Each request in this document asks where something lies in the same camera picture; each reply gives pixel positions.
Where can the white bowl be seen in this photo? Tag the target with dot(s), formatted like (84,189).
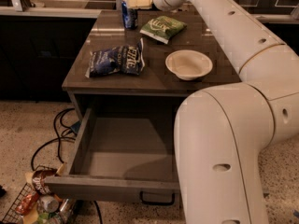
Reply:
(188,64)

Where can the grey cabinet with top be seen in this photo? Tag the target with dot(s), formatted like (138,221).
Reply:
(155,79)

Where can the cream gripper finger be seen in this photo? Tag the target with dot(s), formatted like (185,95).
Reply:
(138,4)

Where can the blue kettle chip bag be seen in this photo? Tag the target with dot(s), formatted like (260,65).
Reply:
(127,59)

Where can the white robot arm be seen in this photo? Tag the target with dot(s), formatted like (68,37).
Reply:
(220,131)

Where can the open grey top drawer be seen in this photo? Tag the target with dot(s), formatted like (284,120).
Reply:
(117,155)

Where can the brown chip bag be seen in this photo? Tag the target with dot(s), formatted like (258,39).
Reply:
(36,180)

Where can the black wire basket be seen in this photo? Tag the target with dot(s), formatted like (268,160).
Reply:
(65,214)

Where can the black drawer handle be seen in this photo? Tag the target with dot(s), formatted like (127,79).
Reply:
(159,199)

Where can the orange snack bag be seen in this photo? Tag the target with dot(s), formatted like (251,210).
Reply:
(27,203)

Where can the green jalapeno chip bag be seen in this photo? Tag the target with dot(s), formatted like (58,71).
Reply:
(162,28)

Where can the silver can in basket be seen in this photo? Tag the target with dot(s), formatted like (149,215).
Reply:
(49,203)

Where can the metal railing frame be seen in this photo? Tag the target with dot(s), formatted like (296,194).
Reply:
(62,3)

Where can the blue soda can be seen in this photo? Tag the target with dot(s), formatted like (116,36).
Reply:
(129,16)

